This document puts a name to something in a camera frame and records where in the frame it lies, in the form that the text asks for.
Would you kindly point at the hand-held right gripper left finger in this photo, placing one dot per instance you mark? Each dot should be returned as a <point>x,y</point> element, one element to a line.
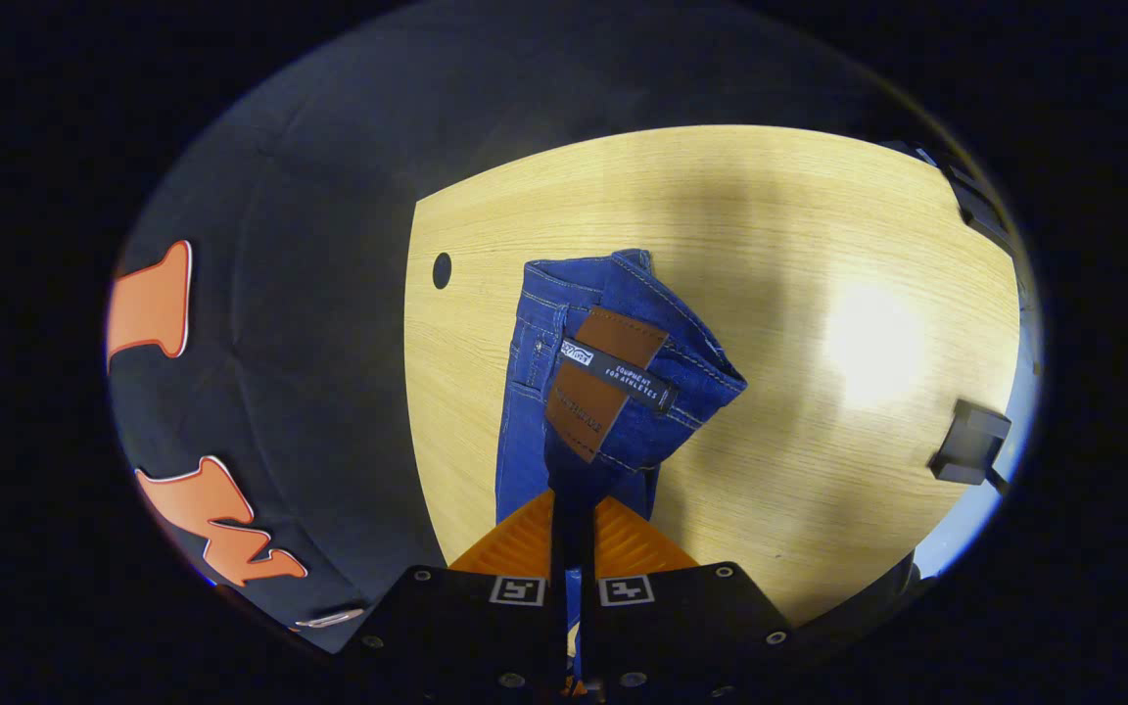
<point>466,627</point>

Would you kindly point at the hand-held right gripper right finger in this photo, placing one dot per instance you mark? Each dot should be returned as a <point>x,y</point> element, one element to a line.
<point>681,627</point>

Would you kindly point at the blue denim jeans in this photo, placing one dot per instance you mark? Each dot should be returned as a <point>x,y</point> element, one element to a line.
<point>623,289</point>

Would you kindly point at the black backdrop cloth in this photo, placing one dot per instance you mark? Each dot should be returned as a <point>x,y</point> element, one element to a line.
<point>309,392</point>

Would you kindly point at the black box device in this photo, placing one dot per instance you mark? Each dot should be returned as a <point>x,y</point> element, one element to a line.
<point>970,441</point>

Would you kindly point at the dark object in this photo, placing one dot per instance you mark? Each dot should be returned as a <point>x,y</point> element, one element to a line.
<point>980,211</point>

